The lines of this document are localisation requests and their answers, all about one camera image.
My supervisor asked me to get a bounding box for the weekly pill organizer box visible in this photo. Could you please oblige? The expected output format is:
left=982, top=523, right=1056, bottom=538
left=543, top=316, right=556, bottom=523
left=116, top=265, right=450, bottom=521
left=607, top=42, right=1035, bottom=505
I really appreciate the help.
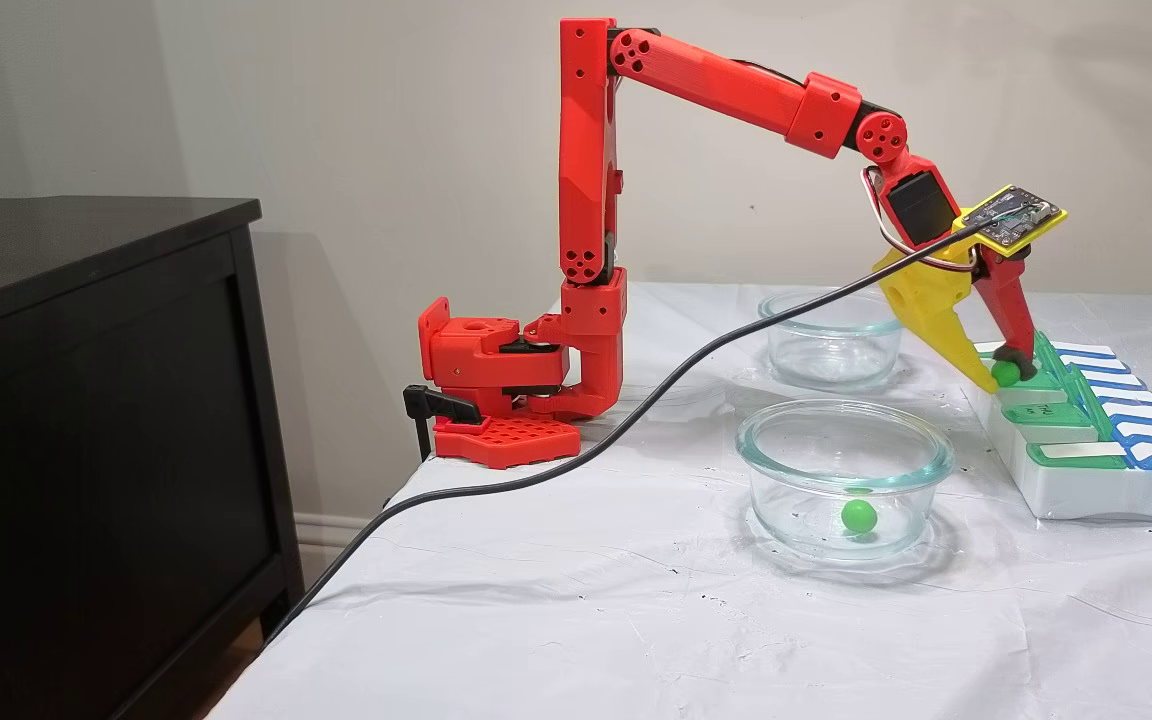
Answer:
left=958, top=330, right=1152, bottom=526

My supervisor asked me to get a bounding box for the clear glass bowl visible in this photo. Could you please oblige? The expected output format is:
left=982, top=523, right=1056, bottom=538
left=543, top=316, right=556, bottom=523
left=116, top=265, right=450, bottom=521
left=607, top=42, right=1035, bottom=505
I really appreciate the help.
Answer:
left=735, top=399, right=957, bottom=561
left=758, top=290, right=907, bottom=393

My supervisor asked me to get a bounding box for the white table cloth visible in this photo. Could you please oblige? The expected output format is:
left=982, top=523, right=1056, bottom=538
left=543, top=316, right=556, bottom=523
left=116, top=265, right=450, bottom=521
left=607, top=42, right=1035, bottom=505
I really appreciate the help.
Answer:
left=206, top=282, right=1152, bottom=720

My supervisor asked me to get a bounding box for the black table clamp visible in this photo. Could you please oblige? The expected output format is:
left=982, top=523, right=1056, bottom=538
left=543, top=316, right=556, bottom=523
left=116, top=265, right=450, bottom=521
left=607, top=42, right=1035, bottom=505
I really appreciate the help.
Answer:
left=403, top=384, right=485, bottom=463

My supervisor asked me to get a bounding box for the white baseboard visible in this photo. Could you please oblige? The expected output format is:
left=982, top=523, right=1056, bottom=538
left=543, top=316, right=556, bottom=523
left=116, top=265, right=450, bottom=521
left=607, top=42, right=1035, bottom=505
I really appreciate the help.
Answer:
left=294, top=512, right=382, bottom=581

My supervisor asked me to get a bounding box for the black wooden cabinet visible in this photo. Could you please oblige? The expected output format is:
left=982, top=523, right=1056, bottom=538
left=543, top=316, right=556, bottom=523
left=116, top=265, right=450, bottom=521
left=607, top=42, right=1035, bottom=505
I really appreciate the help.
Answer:
left=0, top=196, right=307, bottom=720

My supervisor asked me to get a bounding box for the red white black servo wire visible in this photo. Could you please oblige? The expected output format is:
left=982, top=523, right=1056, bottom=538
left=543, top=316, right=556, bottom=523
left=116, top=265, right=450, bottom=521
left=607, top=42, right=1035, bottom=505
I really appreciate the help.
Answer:
left=861, top=165, right=982, bottom=271

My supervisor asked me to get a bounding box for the camera board on yellow mount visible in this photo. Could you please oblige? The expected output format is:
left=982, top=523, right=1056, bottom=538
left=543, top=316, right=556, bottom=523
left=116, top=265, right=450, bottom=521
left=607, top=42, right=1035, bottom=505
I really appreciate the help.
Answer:
left=956, top=185, right=1069, bottom=251

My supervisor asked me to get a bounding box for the black camera cable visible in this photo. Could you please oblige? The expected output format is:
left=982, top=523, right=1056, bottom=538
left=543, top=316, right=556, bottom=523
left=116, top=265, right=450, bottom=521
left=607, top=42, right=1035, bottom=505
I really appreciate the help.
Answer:
left=264, top=222, right=987, bottom=643

